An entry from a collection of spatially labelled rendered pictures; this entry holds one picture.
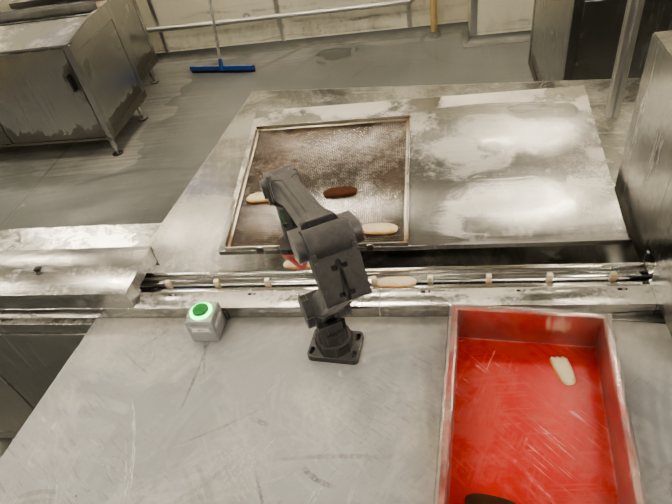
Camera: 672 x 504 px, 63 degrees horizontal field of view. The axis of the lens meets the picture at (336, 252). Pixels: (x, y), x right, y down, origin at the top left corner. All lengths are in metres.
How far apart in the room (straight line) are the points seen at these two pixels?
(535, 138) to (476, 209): 0.32
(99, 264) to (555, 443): 1.20
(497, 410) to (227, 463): 0.56
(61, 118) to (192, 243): 2.55
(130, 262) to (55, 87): 2.56
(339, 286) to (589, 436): 0.60
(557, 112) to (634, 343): 0.75
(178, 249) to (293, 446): 0.77
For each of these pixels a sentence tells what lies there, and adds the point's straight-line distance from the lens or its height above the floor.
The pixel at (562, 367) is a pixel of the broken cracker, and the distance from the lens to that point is 1.26.
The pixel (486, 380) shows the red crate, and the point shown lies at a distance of 1.23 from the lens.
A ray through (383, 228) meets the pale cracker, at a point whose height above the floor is 0.91.
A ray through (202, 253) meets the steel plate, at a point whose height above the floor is 0.82.
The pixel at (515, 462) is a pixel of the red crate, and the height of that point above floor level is 0.82.
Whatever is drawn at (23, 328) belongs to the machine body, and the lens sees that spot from 1.79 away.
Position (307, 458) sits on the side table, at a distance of 1.17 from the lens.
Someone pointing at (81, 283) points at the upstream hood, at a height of 0.92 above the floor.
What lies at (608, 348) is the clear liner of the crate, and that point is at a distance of 1.19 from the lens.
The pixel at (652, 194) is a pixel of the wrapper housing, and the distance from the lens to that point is 1.39.
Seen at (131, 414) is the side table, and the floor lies 0.82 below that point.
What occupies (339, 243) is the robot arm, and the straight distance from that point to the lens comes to 0.82.
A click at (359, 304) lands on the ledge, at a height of 0.86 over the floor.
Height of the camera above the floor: 1.84
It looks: 42 degrees down
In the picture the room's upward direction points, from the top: 11 degrees counter-clockwise
